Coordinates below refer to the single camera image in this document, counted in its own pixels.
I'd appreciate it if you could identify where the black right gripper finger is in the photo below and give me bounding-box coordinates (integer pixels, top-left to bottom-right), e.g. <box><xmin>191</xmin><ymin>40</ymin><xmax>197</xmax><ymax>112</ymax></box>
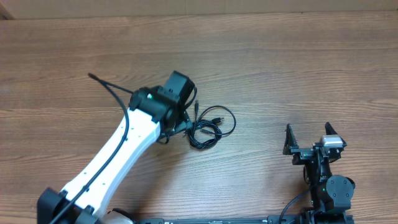
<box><xmin>325</xmin><ymin>122</ymin><xmax>347</xmax><ymax>147</ymax></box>
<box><xmin>282</xmin><ymin>124</ymin><xmax>299</xmax><ymax>155</ymax></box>

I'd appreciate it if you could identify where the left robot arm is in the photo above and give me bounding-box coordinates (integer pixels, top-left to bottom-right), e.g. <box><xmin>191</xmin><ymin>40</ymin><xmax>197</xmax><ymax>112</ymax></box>
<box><xmin>37</xmin><ymin>71</ymin><xmax>197</xmax><ymax>224</ymax></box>

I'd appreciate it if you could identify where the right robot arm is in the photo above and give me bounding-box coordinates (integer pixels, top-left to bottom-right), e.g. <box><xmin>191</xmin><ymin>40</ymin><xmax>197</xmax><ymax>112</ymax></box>
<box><xmin>278</xmin><ymin>122</ymin><xmax>356</xmax><ymax>223</ymax></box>

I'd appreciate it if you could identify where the black USB cable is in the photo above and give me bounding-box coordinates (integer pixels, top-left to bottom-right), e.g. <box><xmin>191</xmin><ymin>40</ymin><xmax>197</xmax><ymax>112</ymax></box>
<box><xmin>185</xmin><ymin>100</ymin><xmax>237</xmax><ymax>151</ymax></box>

